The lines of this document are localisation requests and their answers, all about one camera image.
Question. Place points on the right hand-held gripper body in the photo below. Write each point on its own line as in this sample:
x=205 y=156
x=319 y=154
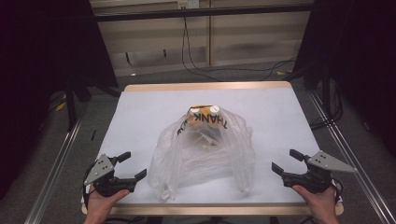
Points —
x=323 y=163

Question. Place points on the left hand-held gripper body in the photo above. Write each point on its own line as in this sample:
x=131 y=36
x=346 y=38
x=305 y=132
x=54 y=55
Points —
x=99 y=168

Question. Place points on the clear plastic bag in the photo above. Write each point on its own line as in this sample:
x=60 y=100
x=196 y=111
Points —
x=193 y=165

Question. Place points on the person's left hand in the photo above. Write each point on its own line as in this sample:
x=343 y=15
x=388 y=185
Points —
x=101 y=207

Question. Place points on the person's right hand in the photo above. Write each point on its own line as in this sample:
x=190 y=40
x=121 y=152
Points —
x=322 y=207

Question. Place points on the small black pen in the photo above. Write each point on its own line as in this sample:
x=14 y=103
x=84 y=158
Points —
x=93 y=134

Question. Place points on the white table mat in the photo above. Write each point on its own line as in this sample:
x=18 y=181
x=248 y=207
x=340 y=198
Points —
x=274 y=124

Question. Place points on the black metal stand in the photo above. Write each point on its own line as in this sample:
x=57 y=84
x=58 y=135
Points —
x=71 y=105
x=326 y=93

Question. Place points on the yellow floor object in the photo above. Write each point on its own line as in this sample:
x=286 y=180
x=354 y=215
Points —
x=60 y=106

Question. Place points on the orange juice bottle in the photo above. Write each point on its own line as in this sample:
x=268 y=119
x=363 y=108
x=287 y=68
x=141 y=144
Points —
x=194 y=109
x=214 y=109

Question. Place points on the wooden table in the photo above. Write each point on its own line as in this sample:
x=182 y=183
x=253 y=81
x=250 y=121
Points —
x=205 y=86

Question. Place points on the black curtain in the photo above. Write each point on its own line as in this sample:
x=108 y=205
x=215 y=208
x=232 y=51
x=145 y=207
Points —
x=358 y=46
x=31 y=62

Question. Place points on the black horizontal bar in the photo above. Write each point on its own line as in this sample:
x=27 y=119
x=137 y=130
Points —
x=155 y=14

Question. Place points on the aluminium floor rail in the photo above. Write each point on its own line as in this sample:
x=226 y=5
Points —
x=358 y=174
x=51 y=183

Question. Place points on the white wall socket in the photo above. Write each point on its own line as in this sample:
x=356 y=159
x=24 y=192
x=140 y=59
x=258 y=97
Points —
x=188 y=4

